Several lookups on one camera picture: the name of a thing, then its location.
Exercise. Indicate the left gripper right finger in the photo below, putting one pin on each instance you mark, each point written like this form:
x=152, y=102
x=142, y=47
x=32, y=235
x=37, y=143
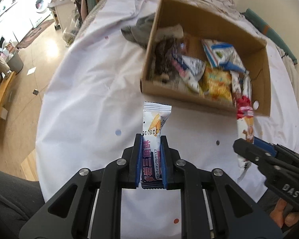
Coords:
x=179, y=174

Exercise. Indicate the grey waste bin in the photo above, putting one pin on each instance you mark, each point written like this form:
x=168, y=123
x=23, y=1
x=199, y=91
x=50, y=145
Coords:
x=15, y=62

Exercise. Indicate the blue white snack packet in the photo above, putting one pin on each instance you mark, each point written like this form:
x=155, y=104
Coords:
x=191, y=70

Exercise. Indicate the white printed bed sheet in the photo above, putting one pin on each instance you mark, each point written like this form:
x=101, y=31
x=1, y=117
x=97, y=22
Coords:
x=93, y=109

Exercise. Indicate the white purple wafer packet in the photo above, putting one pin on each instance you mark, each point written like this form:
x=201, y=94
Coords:
x=154, y=117

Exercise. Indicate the red white long snack packet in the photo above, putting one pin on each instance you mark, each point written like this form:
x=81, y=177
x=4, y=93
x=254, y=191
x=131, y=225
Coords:
x=242, y=94

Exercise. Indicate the dark brown snack packet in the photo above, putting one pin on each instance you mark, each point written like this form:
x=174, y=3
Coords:
x=164, y=71

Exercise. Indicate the white blue snack bag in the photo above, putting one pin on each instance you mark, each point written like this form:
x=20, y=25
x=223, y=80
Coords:
x=223, y=56

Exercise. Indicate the grey cloth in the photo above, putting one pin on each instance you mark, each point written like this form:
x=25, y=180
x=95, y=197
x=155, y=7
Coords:
x=140, y=32

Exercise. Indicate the teal orange cushion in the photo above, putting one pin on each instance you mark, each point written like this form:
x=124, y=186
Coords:
x=266, y=30

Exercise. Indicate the yellow snack bag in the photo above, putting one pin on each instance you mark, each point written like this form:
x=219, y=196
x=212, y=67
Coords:
x=216, y=84

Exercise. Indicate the white washing machine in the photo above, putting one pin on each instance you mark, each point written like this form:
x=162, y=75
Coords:
x=38, y=12

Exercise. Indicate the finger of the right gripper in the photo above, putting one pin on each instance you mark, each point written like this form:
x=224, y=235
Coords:
x=259, y=154
x=264, y=145

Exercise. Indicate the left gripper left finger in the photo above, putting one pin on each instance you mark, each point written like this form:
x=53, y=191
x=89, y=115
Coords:
x=123, y=173

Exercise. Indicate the clear white snack bag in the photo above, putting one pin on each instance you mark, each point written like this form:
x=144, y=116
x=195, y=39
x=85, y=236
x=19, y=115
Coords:
x=169, y=33

